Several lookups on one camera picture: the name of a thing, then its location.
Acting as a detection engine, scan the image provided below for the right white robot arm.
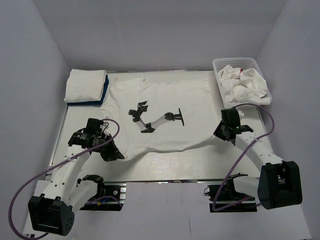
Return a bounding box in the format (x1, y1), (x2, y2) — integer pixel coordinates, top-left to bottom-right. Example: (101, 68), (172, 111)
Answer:
(212, 106), (303, 212)

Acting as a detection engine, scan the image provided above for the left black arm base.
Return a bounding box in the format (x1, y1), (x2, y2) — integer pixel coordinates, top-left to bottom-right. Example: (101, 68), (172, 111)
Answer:
(80, 182), (127, 212)

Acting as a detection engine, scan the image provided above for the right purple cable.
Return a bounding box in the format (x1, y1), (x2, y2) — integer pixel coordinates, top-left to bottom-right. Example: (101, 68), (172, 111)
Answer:
(211, 102), (276, 212)

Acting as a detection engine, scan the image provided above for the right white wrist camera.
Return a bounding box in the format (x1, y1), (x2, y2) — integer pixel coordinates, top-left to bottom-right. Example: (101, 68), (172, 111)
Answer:
(237, 109), (245, 119)

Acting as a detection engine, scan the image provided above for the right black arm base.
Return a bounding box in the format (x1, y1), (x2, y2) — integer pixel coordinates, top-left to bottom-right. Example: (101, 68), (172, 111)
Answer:
(203, 182), (260, 213)

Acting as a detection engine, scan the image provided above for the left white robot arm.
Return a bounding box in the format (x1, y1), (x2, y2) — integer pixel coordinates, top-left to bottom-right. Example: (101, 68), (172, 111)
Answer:
(28, 118), (123, 236)

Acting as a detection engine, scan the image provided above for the folded white t shirt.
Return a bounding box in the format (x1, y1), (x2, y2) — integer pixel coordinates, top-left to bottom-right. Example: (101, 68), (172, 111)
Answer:
(64, 69), (107, 104)

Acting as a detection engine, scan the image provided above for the white robot print t shirt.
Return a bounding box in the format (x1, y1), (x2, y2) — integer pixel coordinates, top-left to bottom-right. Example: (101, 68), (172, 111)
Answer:
(100, 78), (219, 161)

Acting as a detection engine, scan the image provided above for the white plastic basket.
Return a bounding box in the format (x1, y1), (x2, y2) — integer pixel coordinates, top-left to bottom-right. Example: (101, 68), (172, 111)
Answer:
(212, 57), (272, 108)

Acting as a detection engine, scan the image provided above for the white red print t shirt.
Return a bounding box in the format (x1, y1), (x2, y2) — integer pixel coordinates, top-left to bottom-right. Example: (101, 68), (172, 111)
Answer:
(217, 65), (272, 105)

